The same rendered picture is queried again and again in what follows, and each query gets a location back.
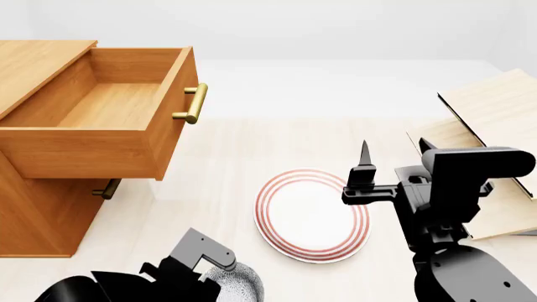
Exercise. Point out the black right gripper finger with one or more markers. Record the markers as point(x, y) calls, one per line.
point(363, 176)
point(425, 146)

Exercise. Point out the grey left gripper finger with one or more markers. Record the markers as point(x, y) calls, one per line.
point(201, 247)

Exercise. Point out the grey patterned bowl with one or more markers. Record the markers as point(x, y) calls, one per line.
point(243, 283)

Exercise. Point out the wooden cabinet drawer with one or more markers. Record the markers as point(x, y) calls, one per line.
point(84, 154)

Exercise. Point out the wooden cabinet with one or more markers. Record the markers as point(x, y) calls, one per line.
point(38, 217)

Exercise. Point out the white plate with red rings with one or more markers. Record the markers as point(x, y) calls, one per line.
point(306, 220)

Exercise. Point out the light wooden board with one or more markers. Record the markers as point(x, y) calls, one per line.
point(499, 107)

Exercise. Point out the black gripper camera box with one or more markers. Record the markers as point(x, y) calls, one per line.
point(474, 166)

